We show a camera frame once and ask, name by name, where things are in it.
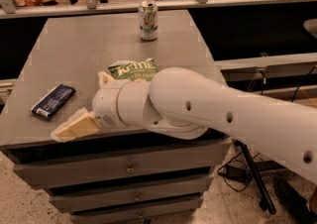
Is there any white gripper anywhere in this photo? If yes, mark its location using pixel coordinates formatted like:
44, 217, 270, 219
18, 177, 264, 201
51, 71, 130, 143

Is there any dark blue rxbar wrapper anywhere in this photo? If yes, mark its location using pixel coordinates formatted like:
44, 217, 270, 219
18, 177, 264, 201
31, 84, 76, 120

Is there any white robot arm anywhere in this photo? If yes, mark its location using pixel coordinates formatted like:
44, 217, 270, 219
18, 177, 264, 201
51, 67, 317, 183

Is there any green and white 7up can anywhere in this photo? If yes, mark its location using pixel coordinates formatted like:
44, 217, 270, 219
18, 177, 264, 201
139, 0, 158, 41

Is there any green jalapeno kettle chips bag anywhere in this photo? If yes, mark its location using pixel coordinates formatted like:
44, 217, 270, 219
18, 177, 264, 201
108, 58, 159, 81

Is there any grey drawer cabinet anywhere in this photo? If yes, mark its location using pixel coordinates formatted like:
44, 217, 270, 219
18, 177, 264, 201
0, 10, 230, 224

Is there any black metal table leg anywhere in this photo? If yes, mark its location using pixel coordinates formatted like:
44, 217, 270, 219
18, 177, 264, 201
235, 141, 282, 214

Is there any black shoe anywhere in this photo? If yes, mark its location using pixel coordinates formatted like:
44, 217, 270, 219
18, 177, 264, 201
274, 177, 317, 224

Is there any black power adapter with cable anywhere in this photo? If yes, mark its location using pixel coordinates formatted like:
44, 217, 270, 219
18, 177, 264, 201
217, 152, 253, 192

